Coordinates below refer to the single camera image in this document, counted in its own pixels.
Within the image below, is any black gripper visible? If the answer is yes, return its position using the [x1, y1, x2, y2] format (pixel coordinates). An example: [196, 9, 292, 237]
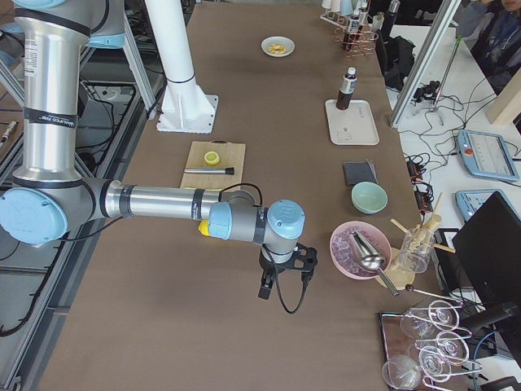
[258, 244, 279, 300]

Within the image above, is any twisted glazed donut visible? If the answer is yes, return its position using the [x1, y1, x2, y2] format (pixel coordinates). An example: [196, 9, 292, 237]
[268, 43, 287, 56]

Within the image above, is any white round plate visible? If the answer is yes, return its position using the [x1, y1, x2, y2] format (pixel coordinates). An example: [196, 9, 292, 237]
[260, 36, 296, 58]

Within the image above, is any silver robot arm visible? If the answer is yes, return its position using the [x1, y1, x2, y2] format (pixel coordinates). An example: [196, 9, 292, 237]
[1, 1, 317, 299]

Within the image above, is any cream rectangular tray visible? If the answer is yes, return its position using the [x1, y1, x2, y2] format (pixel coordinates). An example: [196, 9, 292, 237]
[325, 99, 379, 146]

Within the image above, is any whole yellow lemon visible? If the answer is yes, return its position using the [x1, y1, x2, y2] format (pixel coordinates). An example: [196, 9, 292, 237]
[198, 220, 210, 236]

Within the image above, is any pink bowl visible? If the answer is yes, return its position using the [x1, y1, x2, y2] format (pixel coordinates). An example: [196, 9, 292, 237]
[330, 221, 392, 280]

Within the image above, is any steel ice scoop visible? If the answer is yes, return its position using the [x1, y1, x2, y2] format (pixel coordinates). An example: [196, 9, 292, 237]
[351, 231, 400, 297]

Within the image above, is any steel muddler cylinder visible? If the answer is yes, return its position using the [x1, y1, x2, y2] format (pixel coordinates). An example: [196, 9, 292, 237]
[184, 167, 235, 175]

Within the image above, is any wooden cutting board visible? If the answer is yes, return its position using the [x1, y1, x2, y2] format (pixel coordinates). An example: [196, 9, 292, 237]
[180, 141, 246, 190]

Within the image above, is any mint green bowl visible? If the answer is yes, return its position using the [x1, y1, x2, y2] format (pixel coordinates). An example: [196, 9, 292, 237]
[351, 182, 388, 214]

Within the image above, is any half lemon slice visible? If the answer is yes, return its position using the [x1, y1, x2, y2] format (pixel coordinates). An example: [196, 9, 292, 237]
[204, 151, 221, 166]

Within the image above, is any grey folded cloth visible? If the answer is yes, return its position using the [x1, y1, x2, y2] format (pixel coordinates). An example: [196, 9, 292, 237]
[343, 160, 378, 187]

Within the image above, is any clear plastic pitcher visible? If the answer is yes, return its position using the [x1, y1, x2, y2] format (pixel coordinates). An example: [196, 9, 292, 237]
[397, 228, 433, 273]

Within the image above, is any wine glass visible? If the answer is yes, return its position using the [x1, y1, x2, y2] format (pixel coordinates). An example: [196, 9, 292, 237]
[382, 354, 422, 390]

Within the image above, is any dark sauce bottle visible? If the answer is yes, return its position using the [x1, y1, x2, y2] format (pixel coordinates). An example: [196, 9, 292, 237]
[335, 67, 357, 110]

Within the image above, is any blue teach pendant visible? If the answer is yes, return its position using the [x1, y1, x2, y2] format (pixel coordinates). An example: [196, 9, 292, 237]
[455, 189, 504, 222]
[457, 130, 520, 182]

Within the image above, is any black monitor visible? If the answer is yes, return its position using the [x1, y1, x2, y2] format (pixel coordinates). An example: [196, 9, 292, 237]
[453, 191, 520, 355]

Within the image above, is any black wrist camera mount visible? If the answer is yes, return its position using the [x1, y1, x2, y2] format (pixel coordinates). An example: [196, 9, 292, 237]
[283, 243, 317, 274]

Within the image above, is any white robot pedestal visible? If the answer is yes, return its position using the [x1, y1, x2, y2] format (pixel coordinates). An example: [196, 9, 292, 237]
[146, 0, 218, 134]

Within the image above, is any copper wire bottle rack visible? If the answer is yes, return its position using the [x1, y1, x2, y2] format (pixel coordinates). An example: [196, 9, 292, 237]
[334, 7, 379, 57]

